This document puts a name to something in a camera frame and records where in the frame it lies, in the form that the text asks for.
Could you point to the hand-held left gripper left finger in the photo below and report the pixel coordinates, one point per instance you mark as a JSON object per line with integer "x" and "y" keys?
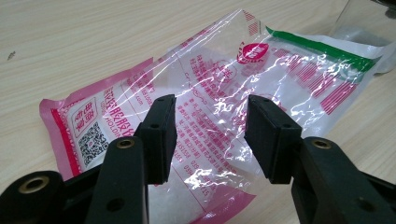
{"x": 155, "y": 140}

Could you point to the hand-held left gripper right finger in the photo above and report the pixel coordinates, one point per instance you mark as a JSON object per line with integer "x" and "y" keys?
{"x": 271, "y": 143}

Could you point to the clear pink-printed plastic bag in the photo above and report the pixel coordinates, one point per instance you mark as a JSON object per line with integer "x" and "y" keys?
{"x": 218, "y": 77}

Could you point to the clear jar with black lid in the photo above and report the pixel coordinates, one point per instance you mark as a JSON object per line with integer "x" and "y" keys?
{"x": 355, "y": 32}

